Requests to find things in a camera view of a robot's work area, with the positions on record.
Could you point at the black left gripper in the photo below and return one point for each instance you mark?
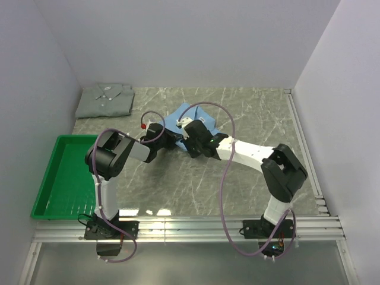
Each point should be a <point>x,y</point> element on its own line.
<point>173,138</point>

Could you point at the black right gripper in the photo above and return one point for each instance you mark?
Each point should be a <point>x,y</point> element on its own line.
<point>193,154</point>

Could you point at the light blue long sleeve shirt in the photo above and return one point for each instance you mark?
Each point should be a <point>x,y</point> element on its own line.
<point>195,113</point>

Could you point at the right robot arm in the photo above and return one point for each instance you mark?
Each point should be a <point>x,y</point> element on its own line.
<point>283,173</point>

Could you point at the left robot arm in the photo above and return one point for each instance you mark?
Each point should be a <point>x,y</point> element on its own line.
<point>105,161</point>

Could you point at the folded grey shirt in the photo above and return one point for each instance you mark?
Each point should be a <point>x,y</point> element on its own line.
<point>108,100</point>

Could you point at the green plastic tray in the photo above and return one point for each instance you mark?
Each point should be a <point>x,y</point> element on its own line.
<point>67,188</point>

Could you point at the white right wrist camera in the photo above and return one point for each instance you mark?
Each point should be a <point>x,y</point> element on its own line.
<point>184,122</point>

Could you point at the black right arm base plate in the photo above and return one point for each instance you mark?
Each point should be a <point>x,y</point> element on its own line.
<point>258,231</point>

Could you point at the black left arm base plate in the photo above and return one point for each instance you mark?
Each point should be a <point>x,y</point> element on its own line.
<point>109,235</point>

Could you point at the aluminium right side rail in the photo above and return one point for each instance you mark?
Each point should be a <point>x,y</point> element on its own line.
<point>319,197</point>

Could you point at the aluminium rail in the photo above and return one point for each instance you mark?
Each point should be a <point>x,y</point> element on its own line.
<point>319,197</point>
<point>185,229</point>

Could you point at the aluminium front rail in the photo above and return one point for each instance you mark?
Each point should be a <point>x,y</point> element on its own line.
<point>185,229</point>

